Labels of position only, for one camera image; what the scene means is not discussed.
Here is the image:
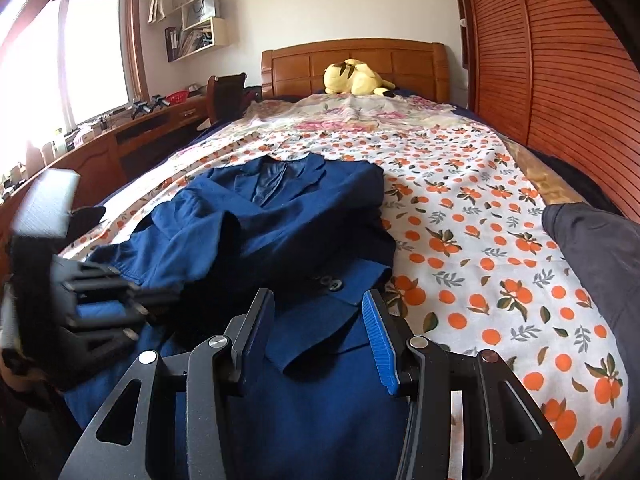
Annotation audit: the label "wooden bed headboard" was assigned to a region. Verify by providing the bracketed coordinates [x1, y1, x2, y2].
[260, 39, 449, 107]

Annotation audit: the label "blue suit jacket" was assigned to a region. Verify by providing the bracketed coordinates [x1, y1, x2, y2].
[62, 153, 417, 480]

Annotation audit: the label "dark grey garment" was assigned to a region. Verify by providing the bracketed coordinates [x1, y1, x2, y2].
[541, 201, 640, 413]

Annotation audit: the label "window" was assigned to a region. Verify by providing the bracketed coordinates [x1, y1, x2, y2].
[0, 0, 152, 173]

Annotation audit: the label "wooden chair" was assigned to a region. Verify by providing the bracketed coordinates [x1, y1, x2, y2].
[206, 73, 252, 127]

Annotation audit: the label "black devices on desk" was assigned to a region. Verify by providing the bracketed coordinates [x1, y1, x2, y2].
[131, 95, 168, 118]

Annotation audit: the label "yellow plush toy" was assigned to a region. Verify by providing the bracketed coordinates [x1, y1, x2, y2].
[322, 58, 397, 97]

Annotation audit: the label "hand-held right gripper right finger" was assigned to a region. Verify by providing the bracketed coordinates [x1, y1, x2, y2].
[361, 290, 581, 480]

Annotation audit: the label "wooden slatted wardrobe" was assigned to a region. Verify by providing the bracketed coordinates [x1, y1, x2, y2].
[449, 0, 640, 222]

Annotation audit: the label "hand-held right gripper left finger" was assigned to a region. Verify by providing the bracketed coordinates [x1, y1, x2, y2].
[60, 287, 277, 480]

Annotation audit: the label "white wall shelf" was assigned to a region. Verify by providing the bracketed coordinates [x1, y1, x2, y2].
[164, 0, 229, 64]

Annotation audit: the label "orange fruit print bed sheet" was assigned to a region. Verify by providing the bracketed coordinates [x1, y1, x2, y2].
[59, 132, 632, 480]

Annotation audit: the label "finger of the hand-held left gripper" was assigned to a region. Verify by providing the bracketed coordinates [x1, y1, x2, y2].
[64, 314, 162, 359]
[52, 258, 182, 312]

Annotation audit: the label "pink floral blanket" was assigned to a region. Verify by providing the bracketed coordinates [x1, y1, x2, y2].
[244, 91, 495, 155]

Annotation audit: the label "tan patterned blanket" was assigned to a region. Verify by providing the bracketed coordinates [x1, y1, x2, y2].
[504, 139, 577, 207]

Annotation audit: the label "wooden desk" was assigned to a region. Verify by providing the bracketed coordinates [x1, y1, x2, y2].
[0, 91, 212, 212]

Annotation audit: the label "white paper bag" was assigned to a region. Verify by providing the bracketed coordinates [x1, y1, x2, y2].
[183, 0, 222, 30]

